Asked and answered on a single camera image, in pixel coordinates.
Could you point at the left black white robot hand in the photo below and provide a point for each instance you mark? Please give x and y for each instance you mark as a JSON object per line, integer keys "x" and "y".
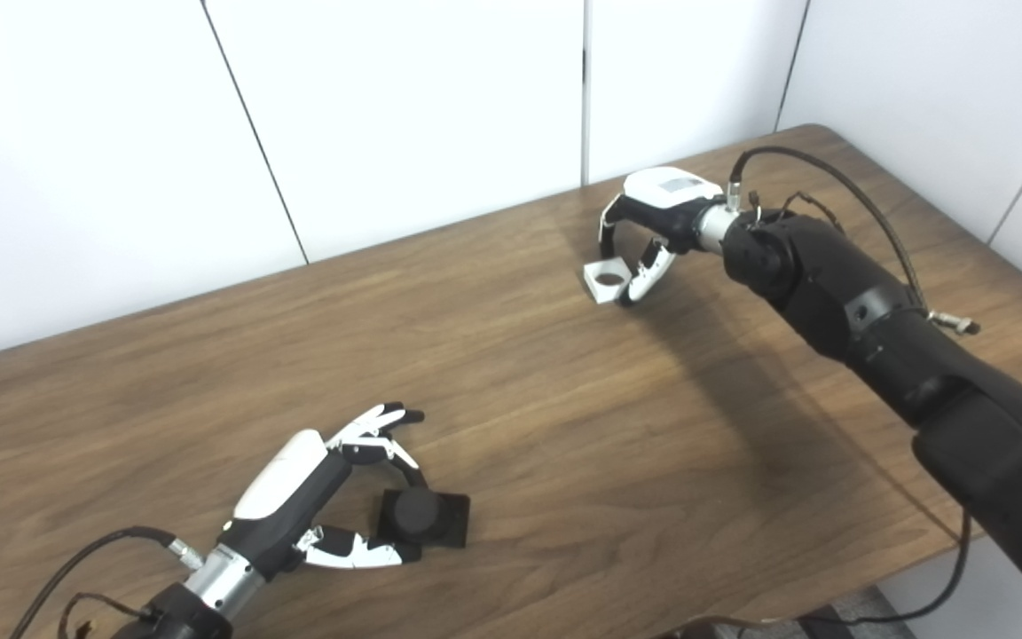
{"x": 285, "y": 470}

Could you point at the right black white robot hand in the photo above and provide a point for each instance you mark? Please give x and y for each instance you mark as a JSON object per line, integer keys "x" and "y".
{"x": 666, "y": 191}

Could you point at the white square piece with hole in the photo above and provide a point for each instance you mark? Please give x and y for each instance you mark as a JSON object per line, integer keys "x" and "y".
{"x": 600, "y": 295}

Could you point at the black peg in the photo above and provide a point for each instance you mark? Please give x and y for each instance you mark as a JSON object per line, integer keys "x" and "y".
{"x": 427, "y": 515}

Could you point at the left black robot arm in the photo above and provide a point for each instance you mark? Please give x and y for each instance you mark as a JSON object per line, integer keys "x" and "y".
{"x": 183, "y": 617}

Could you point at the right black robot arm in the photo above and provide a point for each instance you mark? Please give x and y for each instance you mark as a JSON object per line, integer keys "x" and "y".
{"x": 875, "y": 319}

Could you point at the grey striped mat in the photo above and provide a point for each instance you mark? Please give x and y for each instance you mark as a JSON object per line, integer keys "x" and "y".
{"x": 866, "y": 621}

